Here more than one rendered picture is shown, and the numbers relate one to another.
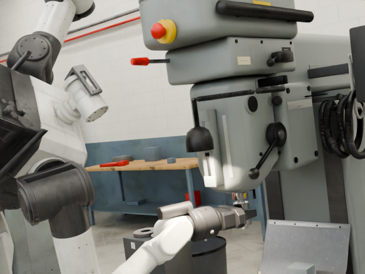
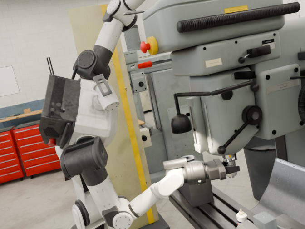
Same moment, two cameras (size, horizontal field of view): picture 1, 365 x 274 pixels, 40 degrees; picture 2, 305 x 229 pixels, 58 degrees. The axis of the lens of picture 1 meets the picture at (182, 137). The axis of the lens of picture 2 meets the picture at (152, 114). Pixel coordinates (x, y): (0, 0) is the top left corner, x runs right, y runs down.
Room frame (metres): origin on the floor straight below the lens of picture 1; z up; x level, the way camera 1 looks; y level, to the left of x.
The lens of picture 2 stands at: (0.42, -0.45, 1.71)
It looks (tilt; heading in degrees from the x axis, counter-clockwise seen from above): 11 degrees down; 31
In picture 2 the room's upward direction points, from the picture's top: 11 degrees counter-clockwise
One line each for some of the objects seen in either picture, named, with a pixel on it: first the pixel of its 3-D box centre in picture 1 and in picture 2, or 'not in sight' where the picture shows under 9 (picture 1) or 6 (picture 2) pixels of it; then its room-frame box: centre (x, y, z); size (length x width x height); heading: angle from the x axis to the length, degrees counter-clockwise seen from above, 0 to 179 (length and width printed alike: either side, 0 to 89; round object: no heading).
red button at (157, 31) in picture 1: (158, 31); (145, 47); (1.26, 0.02, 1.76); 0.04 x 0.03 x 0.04; 48
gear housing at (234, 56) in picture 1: (232, 61); (223, 54); (1.48, -0.17, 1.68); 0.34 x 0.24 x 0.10; 138
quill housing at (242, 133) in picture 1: (233, 134); (222, 110); (1.45, -0.15, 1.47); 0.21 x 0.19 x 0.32; 48
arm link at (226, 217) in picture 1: (216, 220); (207, 171); (1.41, -0.07, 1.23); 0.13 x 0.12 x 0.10; 29
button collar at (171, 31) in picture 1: (165, 31); (151, 45); (1.28, 0.01, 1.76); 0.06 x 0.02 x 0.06; 48
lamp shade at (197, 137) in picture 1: (199, 138); (180, 122); (1.29, -0.04, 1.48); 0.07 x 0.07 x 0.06
